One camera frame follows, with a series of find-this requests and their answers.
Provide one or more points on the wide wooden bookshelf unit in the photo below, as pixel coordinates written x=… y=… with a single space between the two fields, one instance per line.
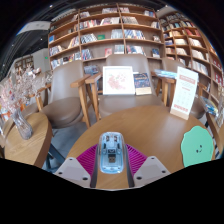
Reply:
x=106 y=41

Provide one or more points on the distant wooden bookshelf unit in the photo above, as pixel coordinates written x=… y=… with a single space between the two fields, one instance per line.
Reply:
x=25 y=63

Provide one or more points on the white framed floral picture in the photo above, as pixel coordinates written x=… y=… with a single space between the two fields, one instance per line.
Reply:
x=118 y=80

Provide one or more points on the white ceiling light panel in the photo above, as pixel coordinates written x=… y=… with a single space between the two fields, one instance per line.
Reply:
x=33 y=27

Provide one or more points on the dark blue book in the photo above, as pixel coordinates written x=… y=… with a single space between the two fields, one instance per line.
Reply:
x=142 y=83

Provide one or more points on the glass vase with pink flowers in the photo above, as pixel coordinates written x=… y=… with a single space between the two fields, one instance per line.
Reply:
x=23 y=126

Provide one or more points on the brown armchair with wooden arms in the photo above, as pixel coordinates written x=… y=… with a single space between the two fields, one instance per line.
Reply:
x=171 y=63
x=66 y=86
x=126 y=61

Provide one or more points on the round wooden side table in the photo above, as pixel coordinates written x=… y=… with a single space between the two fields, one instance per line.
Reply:
x=30 y=146
x=216 y=138

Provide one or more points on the white and red standing sign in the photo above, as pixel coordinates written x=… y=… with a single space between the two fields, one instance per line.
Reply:
x=184 y=90

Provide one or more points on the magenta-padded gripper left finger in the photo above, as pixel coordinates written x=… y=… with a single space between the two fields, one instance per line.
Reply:
x=71 y=168

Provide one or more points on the curved wooden bookshelf unit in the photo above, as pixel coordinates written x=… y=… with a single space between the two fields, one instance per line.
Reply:
x=190 y=43

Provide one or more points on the glass vase with white flowers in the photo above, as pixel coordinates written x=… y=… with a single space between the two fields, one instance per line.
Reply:
x=220 y=116

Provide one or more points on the green wavy-edged mouse pad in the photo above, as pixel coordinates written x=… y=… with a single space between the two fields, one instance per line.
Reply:
x=196 y=156

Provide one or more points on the transparent computer mouse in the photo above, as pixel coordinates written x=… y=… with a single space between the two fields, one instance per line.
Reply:
x=112 y=153

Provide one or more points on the stack of books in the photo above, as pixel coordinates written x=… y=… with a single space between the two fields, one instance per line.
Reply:
x=209 y=106

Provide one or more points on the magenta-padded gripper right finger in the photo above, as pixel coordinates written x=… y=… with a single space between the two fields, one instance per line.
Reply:
x=151 y=168

